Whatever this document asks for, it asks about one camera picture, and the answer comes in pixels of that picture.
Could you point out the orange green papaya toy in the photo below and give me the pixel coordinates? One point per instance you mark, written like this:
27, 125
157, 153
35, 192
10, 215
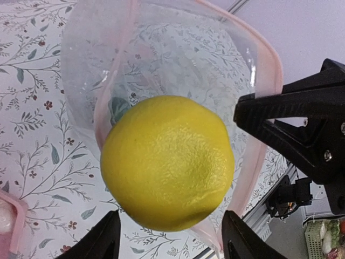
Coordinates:
117, 107

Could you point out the floral tablecloth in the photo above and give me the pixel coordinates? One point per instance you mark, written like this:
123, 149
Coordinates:
43, 161

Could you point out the right aluminium frame post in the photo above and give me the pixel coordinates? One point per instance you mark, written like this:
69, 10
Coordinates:
236, 5

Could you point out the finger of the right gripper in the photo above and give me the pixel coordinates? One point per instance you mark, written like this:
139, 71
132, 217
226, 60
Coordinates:
305, 124

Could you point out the pink plastic basket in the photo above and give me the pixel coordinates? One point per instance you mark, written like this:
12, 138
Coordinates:
13, 213

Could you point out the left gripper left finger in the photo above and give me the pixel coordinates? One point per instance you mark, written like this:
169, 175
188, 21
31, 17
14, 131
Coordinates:
101, 242

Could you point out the front aluminium rail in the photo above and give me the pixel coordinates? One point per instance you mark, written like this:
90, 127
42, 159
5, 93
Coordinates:
258, 217

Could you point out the background produce crate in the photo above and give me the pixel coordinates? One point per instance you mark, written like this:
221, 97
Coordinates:
325, 238

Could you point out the clear zip top bag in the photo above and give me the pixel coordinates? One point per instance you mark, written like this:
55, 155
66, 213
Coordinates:
137, 50

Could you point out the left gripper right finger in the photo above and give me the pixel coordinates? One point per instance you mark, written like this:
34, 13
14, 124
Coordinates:
240, 241

